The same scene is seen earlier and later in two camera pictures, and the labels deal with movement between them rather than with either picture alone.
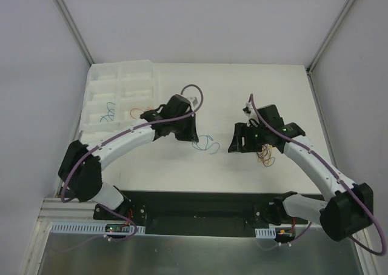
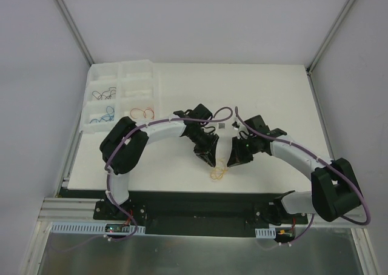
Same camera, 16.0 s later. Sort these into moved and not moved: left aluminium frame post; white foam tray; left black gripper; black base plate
Moved: left black gripper
Not moved: white foam tray; black base plate; left aluminium frame post
